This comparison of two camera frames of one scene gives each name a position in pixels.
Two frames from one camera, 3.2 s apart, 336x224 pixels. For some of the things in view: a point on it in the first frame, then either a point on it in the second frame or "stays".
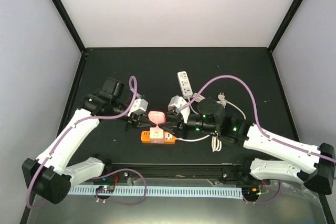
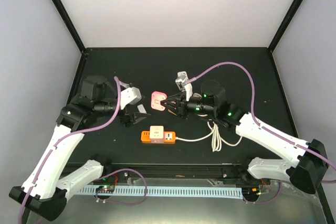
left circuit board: x=106 y=189 stays
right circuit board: x=251 y=192 stays
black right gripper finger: x=171 y=117 -> x=178 y=98
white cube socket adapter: x=156 y=135 stays
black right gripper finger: x=172 y=127 -> x=172 y=109
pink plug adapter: x=157 y=117 -> x=156 y=98
